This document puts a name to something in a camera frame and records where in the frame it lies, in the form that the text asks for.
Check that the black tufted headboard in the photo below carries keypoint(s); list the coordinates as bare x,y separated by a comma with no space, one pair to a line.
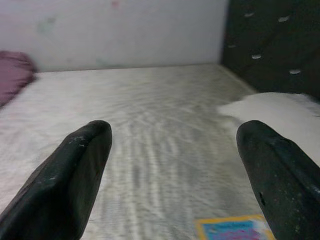
275,32

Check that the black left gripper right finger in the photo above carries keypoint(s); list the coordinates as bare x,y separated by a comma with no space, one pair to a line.
285,190

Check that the purple printed blanket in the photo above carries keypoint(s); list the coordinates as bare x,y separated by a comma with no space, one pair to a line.
12,75

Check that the white pillow with black lettering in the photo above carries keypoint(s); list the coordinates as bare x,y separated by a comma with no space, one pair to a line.
275,107

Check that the colourful yellow-edged book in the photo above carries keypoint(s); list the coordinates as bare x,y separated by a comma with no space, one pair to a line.
225,230

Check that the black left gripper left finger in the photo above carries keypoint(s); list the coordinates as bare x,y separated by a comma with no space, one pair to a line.
57,190

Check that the white quilted mattress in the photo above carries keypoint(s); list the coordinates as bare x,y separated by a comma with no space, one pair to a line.
162,112

